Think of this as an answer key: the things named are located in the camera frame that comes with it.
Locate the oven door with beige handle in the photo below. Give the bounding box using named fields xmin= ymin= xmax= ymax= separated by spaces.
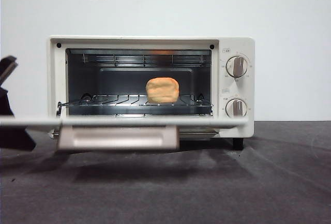
xmin=0 ymin=116 xmax=249 ymax=153

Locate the golden bread loaf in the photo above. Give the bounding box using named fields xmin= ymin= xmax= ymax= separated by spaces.
xmin=145 ymin=77 xmax=180 ymax=103

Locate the white Toshiba toaster oven housing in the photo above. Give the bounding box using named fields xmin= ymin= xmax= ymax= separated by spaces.
xmin=47 ymin=35 xmax=255 ymax=150

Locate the beige oven temperature knob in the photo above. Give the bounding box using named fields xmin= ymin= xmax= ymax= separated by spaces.
xmin=225 ymin=55 xmax=248 ymax=78

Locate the beige oven timer knob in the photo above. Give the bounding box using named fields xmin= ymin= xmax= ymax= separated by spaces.
xmin=225 ymin=98 xmax=248 ymax=118

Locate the metal wire oven rack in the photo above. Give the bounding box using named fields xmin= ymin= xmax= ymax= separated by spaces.
xmin=58 ymin=94 xmax=214 ymax=111

